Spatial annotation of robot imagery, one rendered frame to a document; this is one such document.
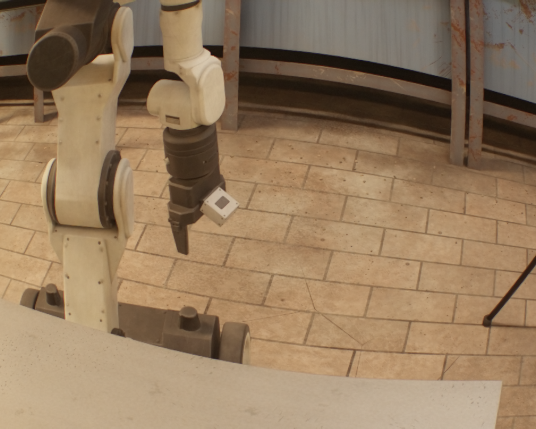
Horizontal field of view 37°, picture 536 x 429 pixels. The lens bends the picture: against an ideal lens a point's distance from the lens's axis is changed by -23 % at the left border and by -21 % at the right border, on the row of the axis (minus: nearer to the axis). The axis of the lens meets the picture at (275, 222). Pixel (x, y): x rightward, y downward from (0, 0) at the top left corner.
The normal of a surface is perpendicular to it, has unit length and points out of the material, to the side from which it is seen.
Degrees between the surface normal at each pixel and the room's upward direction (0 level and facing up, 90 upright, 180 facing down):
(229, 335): 6
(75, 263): 58
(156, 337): 0
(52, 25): 35
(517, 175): 0
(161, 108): 88
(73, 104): 78
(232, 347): 18
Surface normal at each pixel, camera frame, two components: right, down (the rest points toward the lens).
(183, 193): -0.52, 0.54
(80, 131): -0.10, 0.40
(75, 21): -0.05, -0.32
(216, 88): 0.85, 0.25
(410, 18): -0.21, 0.58
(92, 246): -0.08, 0.07
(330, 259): 0.01, -0.81
